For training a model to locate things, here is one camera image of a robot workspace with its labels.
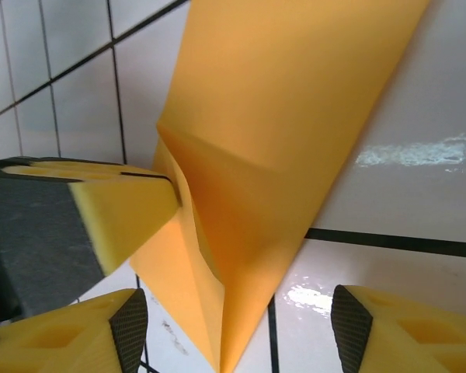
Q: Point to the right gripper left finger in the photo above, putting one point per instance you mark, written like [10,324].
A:
[62,342]

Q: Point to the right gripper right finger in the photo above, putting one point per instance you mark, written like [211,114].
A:
[411,338]

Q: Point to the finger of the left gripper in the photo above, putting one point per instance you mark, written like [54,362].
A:
[120,217]

